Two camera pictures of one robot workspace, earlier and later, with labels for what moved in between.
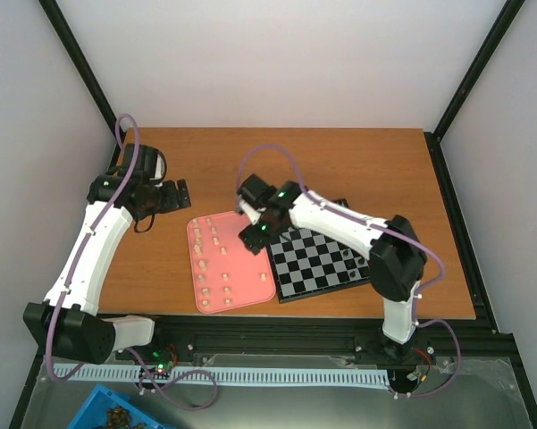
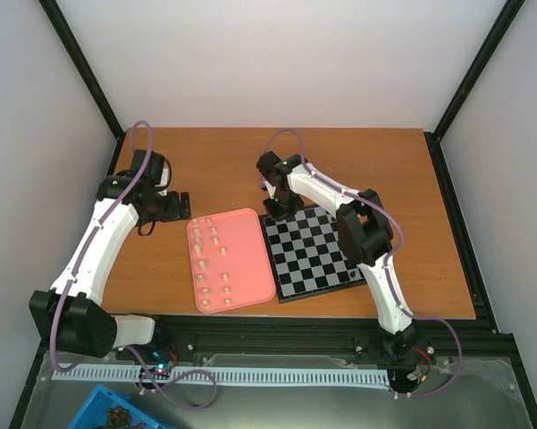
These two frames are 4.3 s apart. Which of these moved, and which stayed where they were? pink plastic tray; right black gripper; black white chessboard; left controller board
Moved: right black gripper
Stayed: black white chessboard; pink plastic tray; left controller board
